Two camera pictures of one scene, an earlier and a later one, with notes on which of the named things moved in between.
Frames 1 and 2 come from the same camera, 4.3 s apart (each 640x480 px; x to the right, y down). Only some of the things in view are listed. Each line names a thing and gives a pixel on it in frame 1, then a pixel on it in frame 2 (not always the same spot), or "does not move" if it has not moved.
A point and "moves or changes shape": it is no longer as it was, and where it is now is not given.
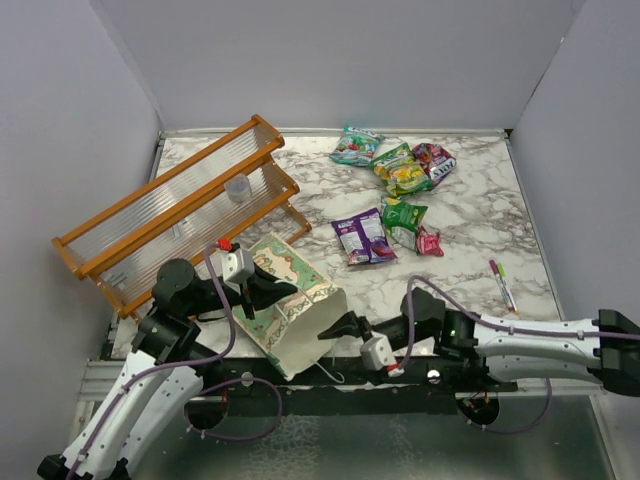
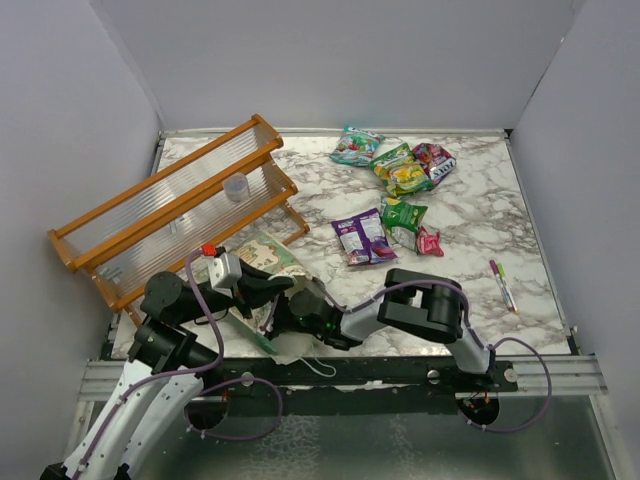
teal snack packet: x=356 y=147 does not move
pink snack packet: x=429 y=244 does not move
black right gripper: x=349 y=323 to x=276 y=331
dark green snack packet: x=401 y=221 does not move
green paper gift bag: x=298 y=325 moves or changes shape
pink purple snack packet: x=435 y=159 does not move
